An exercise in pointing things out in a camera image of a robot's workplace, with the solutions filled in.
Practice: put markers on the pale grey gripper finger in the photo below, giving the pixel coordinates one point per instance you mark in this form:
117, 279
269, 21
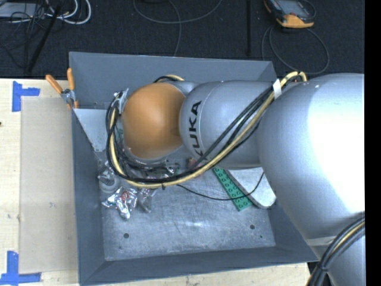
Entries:
142, 202
150, 200

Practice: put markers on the crumpled silver foil packet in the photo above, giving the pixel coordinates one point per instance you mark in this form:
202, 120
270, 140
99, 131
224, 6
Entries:
122, 202

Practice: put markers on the clear plastic cup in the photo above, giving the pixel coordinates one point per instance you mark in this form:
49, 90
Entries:
109, 183

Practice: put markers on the grey metal bin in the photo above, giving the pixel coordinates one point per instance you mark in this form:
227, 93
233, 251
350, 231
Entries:
190, 228

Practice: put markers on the dark green flat block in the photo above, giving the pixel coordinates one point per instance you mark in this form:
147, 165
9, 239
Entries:
233, 191

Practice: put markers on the pale grey flat block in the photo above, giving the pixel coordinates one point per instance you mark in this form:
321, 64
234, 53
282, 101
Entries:
256, 189

